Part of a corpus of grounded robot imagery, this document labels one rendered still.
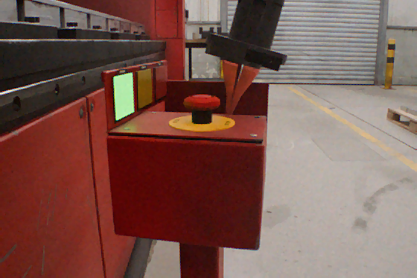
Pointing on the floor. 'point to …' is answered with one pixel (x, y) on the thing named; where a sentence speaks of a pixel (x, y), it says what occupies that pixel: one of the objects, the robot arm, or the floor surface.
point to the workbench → (201, 47)
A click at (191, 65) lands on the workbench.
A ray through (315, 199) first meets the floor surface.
